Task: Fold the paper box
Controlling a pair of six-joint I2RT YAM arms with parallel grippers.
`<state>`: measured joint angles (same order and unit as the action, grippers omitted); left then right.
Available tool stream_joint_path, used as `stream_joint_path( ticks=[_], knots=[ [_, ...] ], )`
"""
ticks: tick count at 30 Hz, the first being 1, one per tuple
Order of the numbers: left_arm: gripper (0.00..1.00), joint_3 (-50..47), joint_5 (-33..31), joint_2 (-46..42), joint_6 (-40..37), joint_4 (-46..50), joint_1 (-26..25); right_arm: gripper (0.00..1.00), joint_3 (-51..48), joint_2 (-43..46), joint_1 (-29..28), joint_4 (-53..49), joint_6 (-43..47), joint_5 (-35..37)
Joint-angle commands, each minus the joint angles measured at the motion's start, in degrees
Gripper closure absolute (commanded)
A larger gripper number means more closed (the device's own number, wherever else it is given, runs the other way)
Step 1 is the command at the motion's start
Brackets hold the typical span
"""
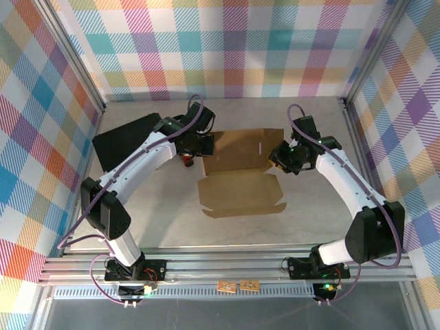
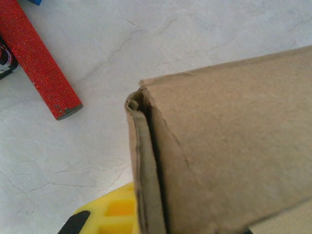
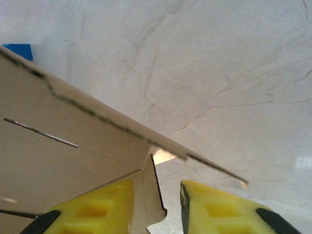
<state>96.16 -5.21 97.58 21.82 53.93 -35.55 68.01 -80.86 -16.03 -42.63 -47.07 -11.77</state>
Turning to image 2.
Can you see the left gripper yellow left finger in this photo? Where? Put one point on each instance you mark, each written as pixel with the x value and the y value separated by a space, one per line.
pixel 114 212

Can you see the red microphone with silver head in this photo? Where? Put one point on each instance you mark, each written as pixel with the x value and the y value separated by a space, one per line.
pixel 36 61

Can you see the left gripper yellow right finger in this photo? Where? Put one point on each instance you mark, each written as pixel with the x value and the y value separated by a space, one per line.
pixel 246 231

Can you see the blue toy building block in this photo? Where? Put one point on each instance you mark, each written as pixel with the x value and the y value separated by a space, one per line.
pixel 36 2

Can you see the black case with metal trim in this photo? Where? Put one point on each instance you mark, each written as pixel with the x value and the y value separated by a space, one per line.
pixel 6 61

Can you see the brown cardboard paper box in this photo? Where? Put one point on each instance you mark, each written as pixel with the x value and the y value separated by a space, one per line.
pixel 231 136

